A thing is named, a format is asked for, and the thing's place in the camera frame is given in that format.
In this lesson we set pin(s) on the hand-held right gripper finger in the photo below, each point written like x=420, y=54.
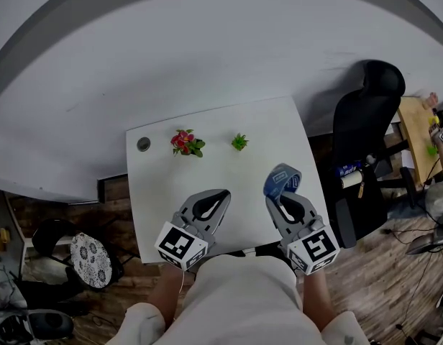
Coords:
x=275, y=217
x=309, y=212

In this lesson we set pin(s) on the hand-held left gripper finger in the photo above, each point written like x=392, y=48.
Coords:
x=218, y=223
x=192, y=201

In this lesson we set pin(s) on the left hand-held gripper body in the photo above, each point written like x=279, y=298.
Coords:
x=174, y=241

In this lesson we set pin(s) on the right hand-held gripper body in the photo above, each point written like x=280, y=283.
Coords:
x=315, y=248

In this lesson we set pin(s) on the grey and blue tape roll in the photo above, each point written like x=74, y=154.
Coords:
x=277, y=178

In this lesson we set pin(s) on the person's right forearm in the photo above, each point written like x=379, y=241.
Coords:
x=320, y=300

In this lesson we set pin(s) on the person's left forearm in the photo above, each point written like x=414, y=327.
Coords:
x=167, y=293

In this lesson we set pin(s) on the person's black trousers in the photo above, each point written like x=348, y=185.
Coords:
x=272, y=252

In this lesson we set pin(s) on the white paper roll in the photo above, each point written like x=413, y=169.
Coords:
x=351, y=181

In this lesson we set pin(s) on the small yellow brown tool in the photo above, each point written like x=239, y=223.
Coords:
x=360, y=189

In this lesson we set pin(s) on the blue packet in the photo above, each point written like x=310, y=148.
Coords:
x=348, y=169

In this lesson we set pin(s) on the red flower potted plant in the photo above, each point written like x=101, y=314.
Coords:
x=185, y=143

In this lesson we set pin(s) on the small green potted plant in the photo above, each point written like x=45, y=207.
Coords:
x=239, y=142

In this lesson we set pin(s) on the white chair knob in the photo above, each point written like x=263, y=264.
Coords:
x=370, y=159

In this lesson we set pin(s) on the person's white shirt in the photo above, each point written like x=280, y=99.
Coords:
x=243, y=300

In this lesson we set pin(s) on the floral patterned round cushion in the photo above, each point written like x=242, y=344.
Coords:
x=90, y=261

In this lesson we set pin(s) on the black office chair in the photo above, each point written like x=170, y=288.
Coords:
x=361, y=128

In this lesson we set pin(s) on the black stool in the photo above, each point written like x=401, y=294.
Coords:
x=45, y=239

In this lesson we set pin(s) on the light wooden desk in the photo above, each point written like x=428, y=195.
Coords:
x=415, y=135

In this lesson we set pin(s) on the green cup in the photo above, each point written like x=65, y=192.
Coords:
x=431, y=150

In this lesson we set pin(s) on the black bag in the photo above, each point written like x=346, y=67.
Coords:
x=45, y=293

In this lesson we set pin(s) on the yellow cup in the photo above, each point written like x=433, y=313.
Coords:
x=433, y=121

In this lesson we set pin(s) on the pink hand-shaped object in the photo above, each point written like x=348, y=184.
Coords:
x=430, y=100

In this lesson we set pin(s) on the grey cabinet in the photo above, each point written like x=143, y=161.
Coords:
x=5, y=235

